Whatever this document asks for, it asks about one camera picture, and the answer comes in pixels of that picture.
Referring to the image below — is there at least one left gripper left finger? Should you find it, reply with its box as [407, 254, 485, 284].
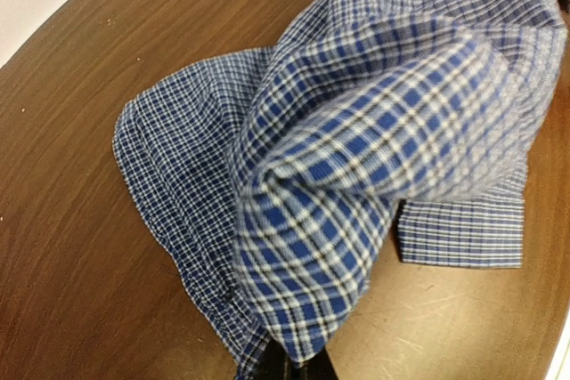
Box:
[253, 340, 298, 380]

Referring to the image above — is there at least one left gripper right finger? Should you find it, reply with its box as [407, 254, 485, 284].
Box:
[302, 348, 338, 380]

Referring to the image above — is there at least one blue small-check shirt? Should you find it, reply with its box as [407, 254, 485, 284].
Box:
[113, 0, 567, 379]

